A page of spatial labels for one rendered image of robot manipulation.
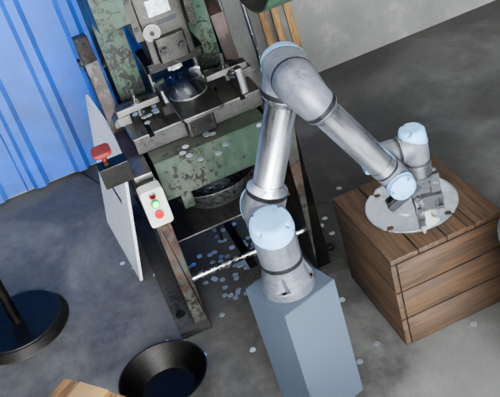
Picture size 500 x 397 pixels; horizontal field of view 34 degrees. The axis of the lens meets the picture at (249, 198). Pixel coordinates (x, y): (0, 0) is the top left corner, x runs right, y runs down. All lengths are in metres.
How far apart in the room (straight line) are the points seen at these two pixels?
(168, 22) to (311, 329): 1.04
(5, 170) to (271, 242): 2.17
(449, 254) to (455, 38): 2.01
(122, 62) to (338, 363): 1.26
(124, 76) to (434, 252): 1.22
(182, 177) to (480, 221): 0.94
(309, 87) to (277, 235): 0.40
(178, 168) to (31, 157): 1.48
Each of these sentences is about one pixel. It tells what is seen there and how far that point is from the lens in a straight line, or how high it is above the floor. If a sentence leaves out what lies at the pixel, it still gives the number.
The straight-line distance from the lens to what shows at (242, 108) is 2.73.
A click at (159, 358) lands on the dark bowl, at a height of 0.03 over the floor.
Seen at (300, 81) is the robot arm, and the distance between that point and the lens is 1.98.
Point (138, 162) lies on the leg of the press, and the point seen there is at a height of 0.64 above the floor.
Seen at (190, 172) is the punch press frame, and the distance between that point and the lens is 2.67.
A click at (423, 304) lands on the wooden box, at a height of 0.14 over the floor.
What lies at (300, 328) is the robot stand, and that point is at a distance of 2.26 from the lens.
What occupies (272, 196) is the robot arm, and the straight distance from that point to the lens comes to 2.22.
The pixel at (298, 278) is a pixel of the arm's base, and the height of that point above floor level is 0.51.
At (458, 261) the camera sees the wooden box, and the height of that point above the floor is 0.24.
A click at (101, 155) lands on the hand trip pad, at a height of 0.76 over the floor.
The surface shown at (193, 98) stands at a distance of 2.62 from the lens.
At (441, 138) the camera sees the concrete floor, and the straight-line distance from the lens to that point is 3.58.
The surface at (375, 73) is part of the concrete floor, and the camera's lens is 4.18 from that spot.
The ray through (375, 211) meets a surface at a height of 0.35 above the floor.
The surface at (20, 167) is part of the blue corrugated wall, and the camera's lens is 4.07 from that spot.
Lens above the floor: 1.92
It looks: 33 degrees down
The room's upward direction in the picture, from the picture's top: 18 degrees counter-clockwise
